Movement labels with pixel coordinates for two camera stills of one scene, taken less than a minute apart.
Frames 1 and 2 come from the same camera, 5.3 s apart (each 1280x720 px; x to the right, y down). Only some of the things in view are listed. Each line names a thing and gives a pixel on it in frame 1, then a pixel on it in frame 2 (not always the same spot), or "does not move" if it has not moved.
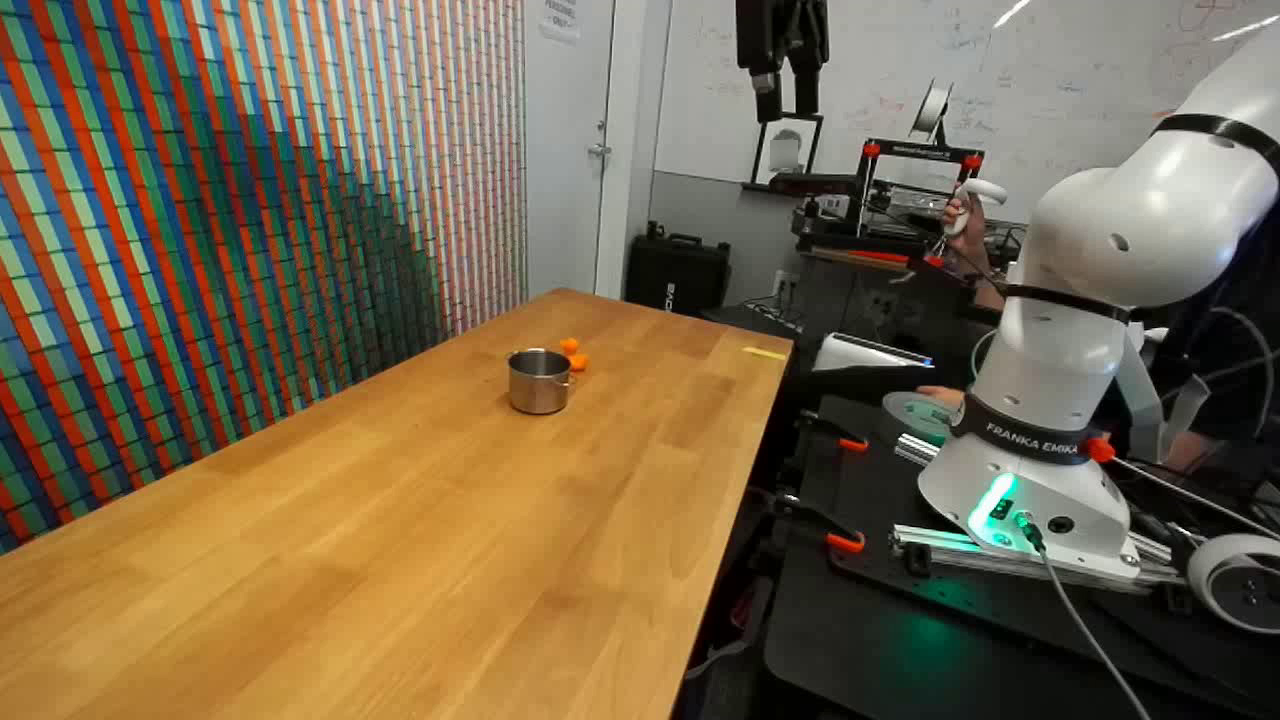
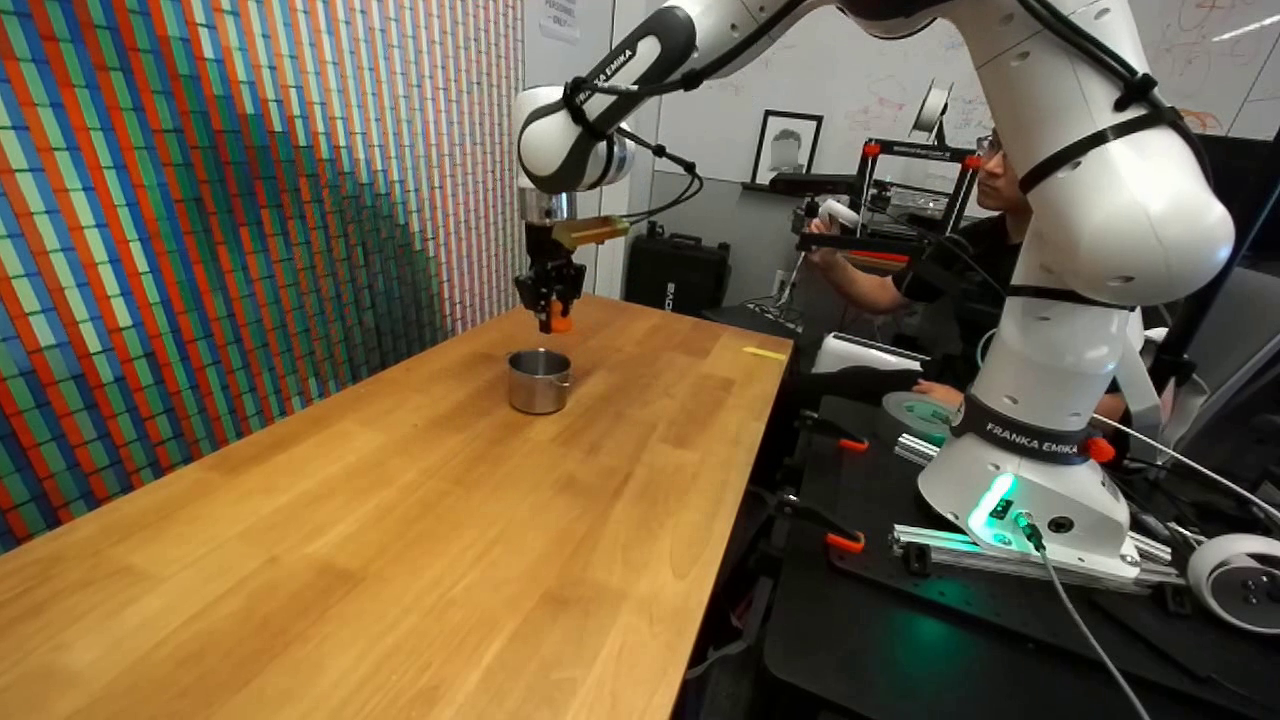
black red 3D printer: [894, 215] does not move
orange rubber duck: [578, 359] to [556, 322]
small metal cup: [537, 378] does not move
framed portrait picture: [784, 150] does not move
